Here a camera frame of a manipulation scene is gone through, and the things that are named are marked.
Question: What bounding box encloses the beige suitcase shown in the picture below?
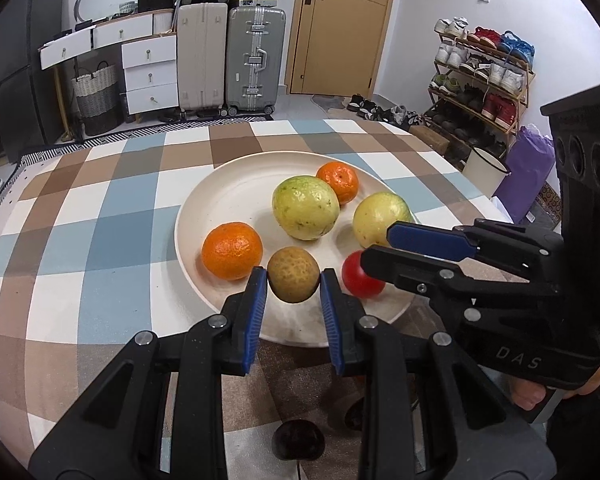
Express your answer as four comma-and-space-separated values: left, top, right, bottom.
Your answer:
176, 2, 229, 118

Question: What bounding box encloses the shoe rack with shoes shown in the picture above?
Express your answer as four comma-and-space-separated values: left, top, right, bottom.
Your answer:
432, 16, 536, 156

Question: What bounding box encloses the person's right hand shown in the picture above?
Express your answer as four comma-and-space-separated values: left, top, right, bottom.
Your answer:
510, 365, 600, 411

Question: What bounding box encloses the white drawer chest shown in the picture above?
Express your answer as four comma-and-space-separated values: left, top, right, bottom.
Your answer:
121, 35, 178, 116

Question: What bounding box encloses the woven laundry basket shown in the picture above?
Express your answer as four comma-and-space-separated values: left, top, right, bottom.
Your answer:
72, 60, 121, 136

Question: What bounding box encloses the silver suitcase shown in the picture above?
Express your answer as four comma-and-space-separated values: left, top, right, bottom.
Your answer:
225, 6, 287, 116

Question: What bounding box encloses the red tomato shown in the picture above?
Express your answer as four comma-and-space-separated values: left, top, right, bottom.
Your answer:
341, 251, 387, 298

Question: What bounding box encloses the large green guava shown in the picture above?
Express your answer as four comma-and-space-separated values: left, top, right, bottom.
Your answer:
272, 175, 341, 241

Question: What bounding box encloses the purple bag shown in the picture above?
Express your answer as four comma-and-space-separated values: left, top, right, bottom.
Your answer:
492, 124, 556, 223

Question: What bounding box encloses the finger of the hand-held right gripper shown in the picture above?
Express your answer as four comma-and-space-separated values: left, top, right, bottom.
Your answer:
360, 244, 557, 331
386, 218, 565, 282

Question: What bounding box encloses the yellow guava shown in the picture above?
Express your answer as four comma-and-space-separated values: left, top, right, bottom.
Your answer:
352, 191, 413, 250

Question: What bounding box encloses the dark purple fruit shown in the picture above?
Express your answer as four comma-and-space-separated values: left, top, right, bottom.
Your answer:
272, 420, 326, 461

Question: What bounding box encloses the wooden door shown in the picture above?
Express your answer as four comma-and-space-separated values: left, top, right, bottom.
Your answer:
285, 0, 400, 96

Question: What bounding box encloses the cream round plate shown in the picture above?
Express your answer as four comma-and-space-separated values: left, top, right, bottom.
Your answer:
174, 151, 421, 348

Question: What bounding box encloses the wooden shoe rack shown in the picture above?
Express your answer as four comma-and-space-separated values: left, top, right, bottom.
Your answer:
427, 35, 537, 161

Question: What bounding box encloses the brown patterned box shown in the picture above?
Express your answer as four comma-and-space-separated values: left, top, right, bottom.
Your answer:
527, 182, 563, 223

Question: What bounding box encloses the pile of dark shoes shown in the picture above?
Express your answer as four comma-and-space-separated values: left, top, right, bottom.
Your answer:
347, 94, 423, 128

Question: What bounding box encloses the orange tangerine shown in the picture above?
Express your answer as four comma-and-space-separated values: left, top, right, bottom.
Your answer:
316, 162, 360, 206
201, 222, 264, 281

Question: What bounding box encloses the checkered tablecloth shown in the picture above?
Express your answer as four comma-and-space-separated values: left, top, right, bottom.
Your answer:
0, 119, 561, 480

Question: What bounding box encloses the white dressing table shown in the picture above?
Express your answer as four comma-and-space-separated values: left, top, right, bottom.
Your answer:
39, 7, 178, 72

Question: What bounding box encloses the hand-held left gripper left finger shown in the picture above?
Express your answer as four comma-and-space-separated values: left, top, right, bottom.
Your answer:
27, 266, 270, 480

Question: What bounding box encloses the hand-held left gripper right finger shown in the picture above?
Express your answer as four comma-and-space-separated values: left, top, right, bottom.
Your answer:
319, 268, 559, 480

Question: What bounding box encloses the dark grey refrigerator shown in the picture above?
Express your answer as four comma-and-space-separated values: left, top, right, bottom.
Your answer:
0, 0, 66, 161

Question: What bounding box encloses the brown cardboard box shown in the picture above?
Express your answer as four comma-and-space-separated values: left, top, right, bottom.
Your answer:
409, 124, 451, 155

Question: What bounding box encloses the white bucket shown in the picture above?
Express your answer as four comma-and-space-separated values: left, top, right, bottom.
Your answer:
462, 146, 510, 196

